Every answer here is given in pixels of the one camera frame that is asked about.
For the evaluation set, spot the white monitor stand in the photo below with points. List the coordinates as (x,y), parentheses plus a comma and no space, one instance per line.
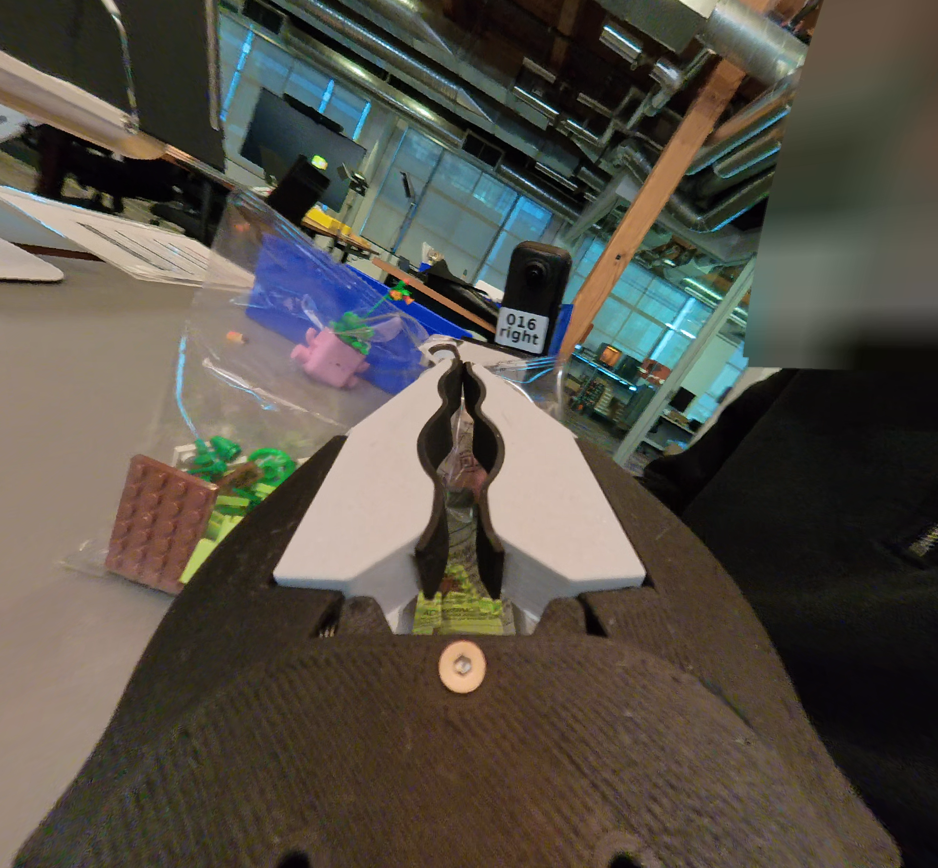
(73,110)

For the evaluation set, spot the large brown studded plate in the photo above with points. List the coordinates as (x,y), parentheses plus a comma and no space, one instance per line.
(157,523)

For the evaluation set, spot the laminated paper sheet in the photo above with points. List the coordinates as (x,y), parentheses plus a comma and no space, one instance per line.
(110,238)

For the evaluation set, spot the black monitor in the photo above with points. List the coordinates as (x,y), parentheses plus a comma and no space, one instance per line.
(176,40)

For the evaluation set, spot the blue storage bin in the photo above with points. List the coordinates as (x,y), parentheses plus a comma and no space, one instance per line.
(293,282)

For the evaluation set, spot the silver ventilation duct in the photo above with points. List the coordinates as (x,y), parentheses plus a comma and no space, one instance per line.
(755,40)

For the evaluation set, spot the pink toy pot plant model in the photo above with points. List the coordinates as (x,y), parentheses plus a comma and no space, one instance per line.
(333,362)

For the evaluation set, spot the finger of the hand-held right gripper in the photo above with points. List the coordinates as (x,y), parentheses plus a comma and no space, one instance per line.
(524,373)

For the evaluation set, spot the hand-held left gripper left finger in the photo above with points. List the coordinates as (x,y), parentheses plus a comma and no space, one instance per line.
(359,509)

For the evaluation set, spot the clear printed plastic bag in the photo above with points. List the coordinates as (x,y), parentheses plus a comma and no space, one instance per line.
(220,399)

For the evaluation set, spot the large black display screen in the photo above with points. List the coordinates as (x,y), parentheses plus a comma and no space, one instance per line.
(293,128)

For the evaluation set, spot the wooden support post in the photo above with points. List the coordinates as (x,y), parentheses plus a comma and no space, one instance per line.
(645,208)

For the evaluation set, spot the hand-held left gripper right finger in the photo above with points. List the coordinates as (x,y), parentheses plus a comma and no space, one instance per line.
(564,509)

